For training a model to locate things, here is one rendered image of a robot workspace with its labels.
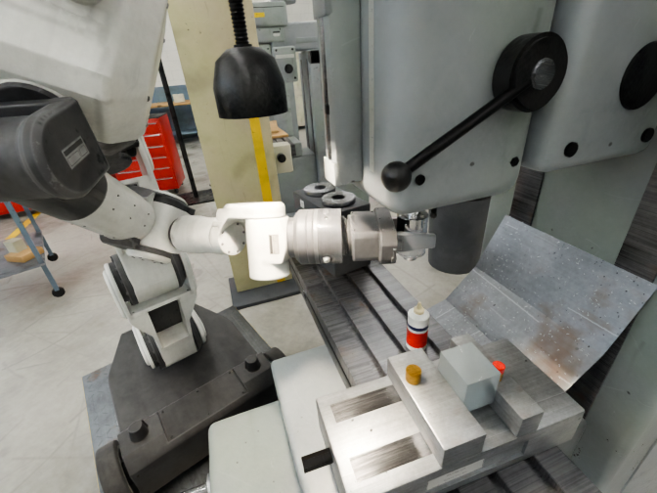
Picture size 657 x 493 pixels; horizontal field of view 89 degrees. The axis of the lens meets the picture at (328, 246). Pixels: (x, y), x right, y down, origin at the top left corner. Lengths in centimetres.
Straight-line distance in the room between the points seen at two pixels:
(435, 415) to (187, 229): 49
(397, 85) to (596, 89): 23
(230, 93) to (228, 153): 182
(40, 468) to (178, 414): 106
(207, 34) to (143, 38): 155
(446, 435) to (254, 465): 46
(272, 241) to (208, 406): 76
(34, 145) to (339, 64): 32
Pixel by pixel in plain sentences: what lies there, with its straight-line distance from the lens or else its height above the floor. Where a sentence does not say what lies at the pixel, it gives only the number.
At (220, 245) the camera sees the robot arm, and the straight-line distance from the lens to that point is 58.
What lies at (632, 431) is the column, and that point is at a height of 82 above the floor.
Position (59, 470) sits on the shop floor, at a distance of 211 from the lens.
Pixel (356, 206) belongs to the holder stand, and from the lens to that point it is 85.
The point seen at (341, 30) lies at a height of 151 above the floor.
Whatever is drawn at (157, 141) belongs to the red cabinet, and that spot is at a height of 72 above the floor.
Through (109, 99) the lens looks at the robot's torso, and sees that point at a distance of 53.
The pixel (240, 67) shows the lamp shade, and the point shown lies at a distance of 35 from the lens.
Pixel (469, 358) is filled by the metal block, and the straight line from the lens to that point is 52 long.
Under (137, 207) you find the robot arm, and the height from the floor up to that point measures 129.
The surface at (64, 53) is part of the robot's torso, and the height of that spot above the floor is 151.
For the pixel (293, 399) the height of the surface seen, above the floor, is 89.
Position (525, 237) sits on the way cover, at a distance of 87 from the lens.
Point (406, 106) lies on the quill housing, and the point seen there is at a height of 144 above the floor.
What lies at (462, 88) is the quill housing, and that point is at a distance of 39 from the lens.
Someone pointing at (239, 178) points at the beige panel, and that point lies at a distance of 221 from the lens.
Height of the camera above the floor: 148
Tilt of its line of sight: 29 degrees down
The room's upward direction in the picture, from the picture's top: 4 degrees counter-clockwise
